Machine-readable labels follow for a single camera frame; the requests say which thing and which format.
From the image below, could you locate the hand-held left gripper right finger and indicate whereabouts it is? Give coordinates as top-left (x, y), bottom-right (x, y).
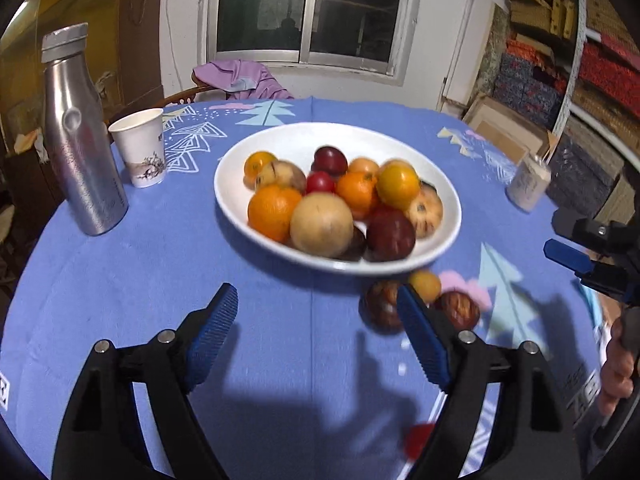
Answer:
top-left (396, 282), bottom-right (583, 480)

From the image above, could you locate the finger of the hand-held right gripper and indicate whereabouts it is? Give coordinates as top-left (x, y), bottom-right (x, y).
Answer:
top-left (544, 239), bottom-right (640, 306)
top-left (552, 208), bottom-right (640, 261)

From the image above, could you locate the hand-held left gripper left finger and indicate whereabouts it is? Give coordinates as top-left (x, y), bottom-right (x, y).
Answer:
top-left (51, 282), bottom-right (240, 480)

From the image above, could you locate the dark red fruit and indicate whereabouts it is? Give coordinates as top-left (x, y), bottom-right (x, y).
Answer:
top-left (434, 290), bottom-right (482, 331)

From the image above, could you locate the red tomato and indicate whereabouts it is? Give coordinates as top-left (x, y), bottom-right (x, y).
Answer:
top-left (306, 171), bottom-right (336, 195)
top-left (404, 422), bottom-right (438, 460)

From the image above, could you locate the orange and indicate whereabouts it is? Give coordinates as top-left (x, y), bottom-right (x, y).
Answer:
top-left (247, 184), bottom-right (303, 243)
top-left (335, 171), bottom-right (379, 220)

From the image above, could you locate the white plate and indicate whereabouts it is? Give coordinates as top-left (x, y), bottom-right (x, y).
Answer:
top-left (214, 122), bottom-right (462, 275)

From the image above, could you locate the person's right hand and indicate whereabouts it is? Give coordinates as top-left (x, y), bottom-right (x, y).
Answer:
top-left (597, 317), bottom-right (640, 416)

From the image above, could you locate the white drink can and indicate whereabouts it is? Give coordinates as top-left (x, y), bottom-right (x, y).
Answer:
top-left (506, 154), bottom-right (552, 212)

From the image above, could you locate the blue printed tablecloth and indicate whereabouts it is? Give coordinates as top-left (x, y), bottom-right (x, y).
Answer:
top-left (0, 97), bottom-right (608, 480)

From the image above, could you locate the stack of patterned boxes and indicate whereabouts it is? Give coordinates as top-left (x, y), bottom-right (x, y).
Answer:
top-left (475, 0), bottom-right (640, 231)

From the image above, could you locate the white metal shelf rack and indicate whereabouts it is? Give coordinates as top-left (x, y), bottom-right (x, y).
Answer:
top-left (552, 0), bottom-right (640, 146)

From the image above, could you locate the white paper cup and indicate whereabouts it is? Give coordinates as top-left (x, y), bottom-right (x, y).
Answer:
top-left (108, 108), bottom-right (167, 189)

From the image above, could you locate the steel water bottle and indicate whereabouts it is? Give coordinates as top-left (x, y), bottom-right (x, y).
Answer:
top-left (41, 23), bottom-right (130, 236)

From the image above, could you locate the white board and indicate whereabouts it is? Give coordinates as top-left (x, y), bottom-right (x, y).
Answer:
top-left (440, 0), bottom-right (476, 111)

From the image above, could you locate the brown wooden armchair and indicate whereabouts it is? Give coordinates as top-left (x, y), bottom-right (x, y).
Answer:
top-left (162, 71), bottom-right (226, 108)

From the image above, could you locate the purple cloth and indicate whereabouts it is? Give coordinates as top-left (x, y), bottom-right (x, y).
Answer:
top-left (193, 59), bottom-right (295, 101)

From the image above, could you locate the wooden glass cabinet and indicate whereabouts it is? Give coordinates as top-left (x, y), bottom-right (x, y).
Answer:
top-left (0, 0), bottom-right (166, 161)

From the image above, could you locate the sliding glass window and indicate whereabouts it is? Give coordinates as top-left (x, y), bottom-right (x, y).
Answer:
top-left (202, 0), bottom-right (426, 78)

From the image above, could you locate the cardboard picture frame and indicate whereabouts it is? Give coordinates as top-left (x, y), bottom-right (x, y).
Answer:
top-left (462, 92), bottom-right (563, 166)

